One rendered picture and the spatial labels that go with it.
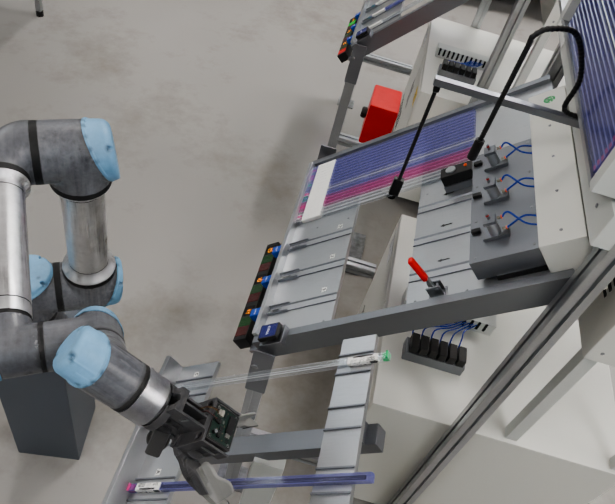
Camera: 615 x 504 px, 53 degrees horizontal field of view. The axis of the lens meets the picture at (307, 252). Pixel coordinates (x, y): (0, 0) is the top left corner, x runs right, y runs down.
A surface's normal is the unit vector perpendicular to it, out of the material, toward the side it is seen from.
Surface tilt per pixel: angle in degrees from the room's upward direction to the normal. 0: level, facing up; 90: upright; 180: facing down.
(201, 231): 0
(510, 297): 90
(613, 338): 90
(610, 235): 90
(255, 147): 0
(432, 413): 0
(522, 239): 43
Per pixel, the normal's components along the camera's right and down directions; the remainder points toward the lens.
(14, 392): -0.05, 0.74
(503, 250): -0.51, -0.67
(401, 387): 0.19, -0.65
